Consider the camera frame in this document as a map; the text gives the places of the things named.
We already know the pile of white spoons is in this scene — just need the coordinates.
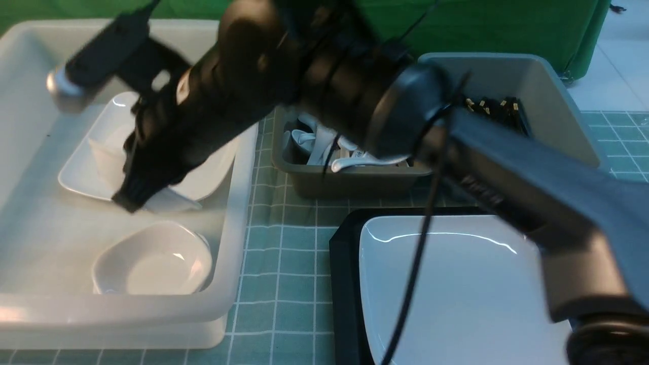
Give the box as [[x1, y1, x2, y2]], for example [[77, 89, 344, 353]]
[[283, 113, 408, 173]]

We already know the small white dish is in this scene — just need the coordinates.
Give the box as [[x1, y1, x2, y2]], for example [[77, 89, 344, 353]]
[[88, 125, 202, 213]]

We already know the white square plate in tub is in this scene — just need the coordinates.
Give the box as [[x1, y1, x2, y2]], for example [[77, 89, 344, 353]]
[[58, 92, 238, 201]]

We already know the brown plastic spoon bin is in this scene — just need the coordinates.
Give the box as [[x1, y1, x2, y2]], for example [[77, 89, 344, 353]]
[[271, 106, 431, 200]]

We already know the grey-blue plastic chopstick bin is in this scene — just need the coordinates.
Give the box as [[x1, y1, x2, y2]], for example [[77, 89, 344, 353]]
[[419, 52, 609, 171]]

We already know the pile of black chopsticks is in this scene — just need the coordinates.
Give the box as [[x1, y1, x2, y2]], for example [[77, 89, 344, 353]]
[[464, 97, 532, 138]]

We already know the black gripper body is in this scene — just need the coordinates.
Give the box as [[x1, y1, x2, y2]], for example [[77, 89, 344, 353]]
[[111, 76, 203, 213]]

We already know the green checkered tablecloth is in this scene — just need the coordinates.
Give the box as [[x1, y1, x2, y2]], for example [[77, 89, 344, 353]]
[[0, 101, 649, 365]]

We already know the black serving tray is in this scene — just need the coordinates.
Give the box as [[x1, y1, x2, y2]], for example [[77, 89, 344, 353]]
[[329, 207, 579, 365]]

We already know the black cable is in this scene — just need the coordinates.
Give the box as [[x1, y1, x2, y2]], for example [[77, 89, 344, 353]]
[[378, 71, 472, 365]]

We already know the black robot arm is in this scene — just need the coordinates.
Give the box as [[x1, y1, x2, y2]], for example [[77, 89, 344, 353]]
[[112, 1, 647, 364]]

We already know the large white plastic tub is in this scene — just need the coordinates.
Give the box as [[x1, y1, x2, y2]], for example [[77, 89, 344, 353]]
[[1, 19, 258, 350]]

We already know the large white square rice plate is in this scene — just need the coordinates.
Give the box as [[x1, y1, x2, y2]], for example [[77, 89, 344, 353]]
[[358, 215, 573, 365]]

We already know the green backdrop cloth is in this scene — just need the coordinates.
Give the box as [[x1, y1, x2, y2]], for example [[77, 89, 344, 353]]
[[1, 1, 610, 79]]

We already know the small white bowl in tub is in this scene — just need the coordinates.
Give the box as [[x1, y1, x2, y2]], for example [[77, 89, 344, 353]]
[[91, 221, 213, 296]]

